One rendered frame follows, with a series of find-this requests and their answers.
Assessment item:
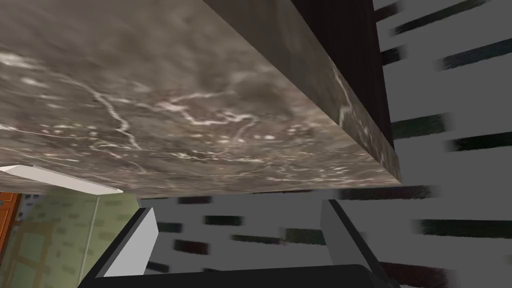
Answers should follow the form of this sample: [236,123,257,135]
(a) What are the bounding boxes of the dark brown cabinet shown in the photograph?
[289,0,396,151]

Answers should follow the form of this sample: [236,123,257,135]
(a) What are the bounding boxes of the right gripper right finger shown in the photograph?
[319,198,392,281]

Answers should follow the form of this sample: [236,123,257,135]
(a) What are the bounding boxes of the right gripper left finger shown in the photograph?
[92,207,160,279]

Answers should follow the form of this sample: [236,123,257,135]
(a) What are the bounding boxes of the orange wooden door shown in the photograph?
[0,191,22,261]

